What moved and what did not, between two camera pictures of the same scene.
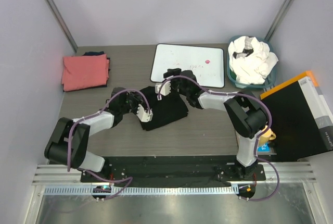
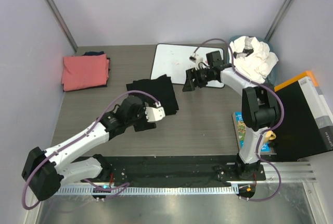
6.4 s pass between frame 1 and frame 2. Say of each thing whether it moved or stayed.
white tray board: stayed
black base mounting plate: stayed
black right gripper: moved
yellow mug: stayed
